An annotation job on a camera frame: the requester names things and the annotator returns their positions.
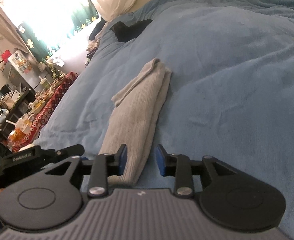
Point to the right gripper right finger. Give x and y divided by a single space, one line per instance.
179 167

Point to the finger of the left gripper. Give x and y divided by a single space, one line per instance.
58 155

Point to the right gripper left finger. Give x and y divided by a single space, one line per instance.
104 166

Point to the grey knit polo shirt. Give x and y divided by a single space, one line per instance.
134 118

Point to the folded cream towel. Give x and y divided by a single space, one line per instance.
26 147

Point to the dark cluttered shelf unit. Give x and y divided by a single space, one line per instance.
12 110

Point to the red patterned tablecloth table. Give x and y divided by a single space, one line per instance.
41 119

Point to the green drink cup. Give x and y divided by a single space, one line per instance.
44 82

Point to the silver refrigerator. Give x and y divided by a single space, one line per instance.
21 70

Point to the green window curtain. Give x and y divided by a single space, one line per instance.
46 25

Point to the black cat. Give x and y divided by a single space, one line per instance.
126 33

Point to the blue plush duvet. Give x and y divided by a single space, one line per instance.
231 93

